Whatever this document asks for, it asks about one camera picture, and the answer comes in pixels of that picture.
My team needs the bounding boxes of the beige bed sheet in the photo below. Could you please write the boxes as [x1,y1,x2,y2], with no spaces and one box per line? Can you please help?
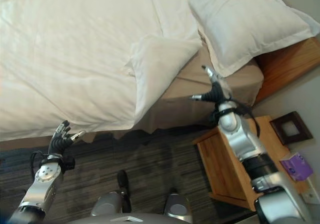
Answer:
[0,27,265,145]

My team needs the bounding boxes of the wooden nightstand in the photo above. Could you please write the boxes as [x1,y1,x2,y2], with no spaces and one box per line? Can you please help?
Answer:
[191,115,308,205]

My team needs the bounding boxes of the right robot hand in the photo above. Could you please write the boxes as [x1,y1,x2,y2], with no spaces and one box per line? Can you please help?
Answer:
[188,64,233,103]

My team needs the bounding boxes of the white pillow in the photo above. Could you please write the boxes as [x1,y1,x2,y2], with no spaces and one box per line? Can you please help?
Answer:
[183,0,320,79]

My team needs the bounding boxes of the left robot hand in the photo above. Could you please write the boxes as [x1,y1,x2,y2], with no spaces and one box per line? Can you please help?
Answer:
[47,120,87,156]

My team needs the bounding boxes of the purple tissue box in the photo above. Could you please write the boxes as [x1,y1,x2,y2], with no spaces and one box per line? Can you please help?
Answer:
[279,152,314,183]

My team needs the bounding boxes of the white duvet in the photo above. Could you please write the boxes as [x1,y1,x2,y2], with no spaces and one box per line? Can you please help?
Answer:
[0,0,204,142]

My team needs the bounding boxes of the silver robot legs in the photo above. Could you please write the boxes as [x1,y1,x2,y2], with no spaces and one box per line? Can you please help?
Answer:
[71,169,260,224]

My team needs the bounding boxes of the wooden headboard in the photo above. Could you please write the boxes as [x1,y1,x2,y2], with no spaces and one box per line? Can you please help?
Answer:
[252,0,320,107]

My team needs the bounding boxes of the dark picture frame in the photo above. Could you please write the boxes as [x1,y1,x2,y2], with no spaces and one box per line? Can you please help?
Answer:
[269,110,314,146]

